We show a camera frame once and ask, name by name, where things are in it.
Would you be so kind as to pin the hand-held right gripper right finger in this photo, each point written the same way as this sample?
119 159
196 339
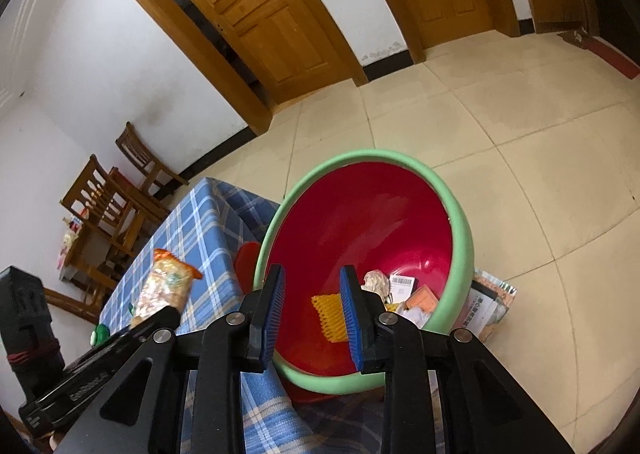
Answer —
350 314

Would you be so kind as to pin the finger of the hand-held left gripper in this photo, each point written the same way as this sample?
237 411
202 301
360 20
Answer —
160 319

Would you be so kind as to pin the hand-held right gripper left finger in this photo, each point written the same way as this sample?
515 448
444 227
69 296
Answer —
272 314

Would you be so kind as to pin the yellow foam fruit net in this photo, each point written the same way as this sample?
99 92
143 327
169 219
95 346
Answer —
327 316

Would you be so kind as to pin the clear snack packet orange ends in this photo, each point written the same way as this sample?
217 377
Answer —
165 284

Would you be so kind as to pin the white tissue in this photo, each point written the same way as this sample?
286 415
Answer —
415 318

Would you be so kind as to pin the green red trash bin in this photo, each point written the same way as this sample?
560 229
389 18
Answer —
360 214

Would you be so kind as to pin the crumpled beige wrapper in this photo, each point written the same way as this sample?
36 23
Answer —
376 282

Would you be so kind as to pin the green flower-shaped container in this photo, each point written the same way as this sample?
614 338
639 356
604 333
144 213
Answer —
100 335

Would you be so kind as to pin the white barcode box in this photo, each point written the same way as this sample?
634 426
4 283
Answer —
402 286

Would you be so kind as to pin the salmon orange packet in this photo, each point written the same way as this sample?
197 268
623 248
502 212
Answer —
424 298

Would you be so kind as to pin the wooden chair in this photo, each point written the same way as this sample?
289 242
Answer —
95 194
135 144
65 301

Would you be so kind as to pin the wooden dining table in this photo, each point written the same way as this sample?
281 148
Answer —
92 259

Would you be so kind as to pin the blue plaid tablecloth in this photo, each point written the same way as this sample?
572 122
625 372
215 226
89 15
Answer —
200 224

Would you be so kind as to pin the white figurine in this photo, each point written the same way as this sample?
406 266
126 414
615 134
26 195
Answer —
67 241

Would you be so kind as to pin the printed paper bag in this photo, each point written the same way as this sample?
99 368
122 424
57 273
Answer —
487 306

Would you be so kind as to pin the red floor mat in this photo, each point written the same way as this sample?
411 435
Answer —
617 59

